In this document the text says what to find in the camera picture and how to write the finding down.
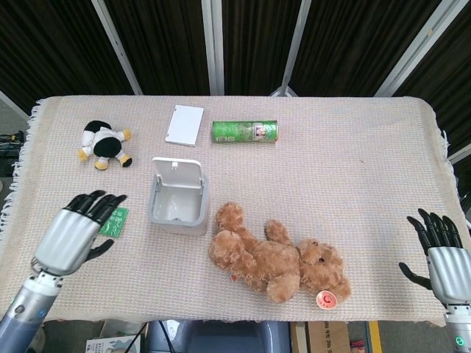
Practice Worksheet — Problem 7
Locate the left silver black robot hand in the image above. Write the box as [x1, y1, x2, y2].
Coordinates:
[34, 190, 128, 276]

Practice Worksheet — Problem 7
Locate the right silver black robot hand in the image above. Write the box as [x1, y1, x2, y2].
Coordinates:
[398, 208, 471, 306]

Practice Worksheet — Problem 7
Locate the white lidded trash bin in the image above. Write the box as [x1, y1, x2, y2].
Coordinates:
[147, 157, 209, 237]

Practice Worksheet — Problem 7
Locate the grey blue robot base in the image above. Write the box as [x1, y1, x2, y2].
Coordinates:
[179, 319, 283, 353]

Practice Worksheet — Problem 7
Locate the white box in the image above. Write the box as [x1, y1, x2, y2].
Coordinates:
[165, 104, 205, 148]

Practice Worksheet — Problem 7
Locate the green cylindrical chip can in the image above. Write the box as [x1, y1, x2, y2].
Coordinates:
[212, 119, 280, 147]

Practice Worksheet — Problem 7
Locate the green foil snack packet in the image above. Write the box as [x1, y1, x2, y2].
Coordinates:
[99, 207, 130, 239]

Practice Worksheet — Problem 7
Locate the black white penguin plush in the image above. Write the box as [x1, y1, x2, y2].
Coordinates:
[76, 120, 134, 171]

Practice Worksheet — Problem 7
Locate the printed white green carton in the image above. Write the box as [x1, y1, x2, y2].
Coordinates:
[85, 323, 145, 353]

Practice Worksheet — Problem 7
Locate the round red hang tag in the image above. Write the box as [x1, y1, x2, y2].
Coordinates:
[316, 289, 338, 310]

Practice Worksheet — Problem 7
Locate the brown cardboard box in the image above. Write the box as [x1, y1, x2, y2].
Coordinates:
[290, 321, 351, 353]

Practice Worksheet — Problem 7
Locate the beige woven tablecloth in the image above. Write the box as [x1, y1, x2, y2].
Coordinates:
[0, 95, 471, 328]

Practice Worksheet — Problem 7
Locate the brown teddy bear plush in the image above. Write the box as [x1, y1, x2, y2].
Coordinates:
[208, 202, 353, 304]

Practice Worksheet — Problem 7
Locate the dark pleated curtain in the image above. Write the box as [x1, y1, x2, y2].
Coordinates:
[0, 0, 471, 159]

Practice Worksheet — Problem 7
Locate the white metal frame post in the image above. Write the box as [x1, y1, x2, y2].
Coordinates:
[200, 0, 225, 96]
[271, 0, 312, 99]
[445, 151, 471, 166]
[91, 0, 144, 96]
[0, 90, 31, 121]
[374, 0, 456, 99]

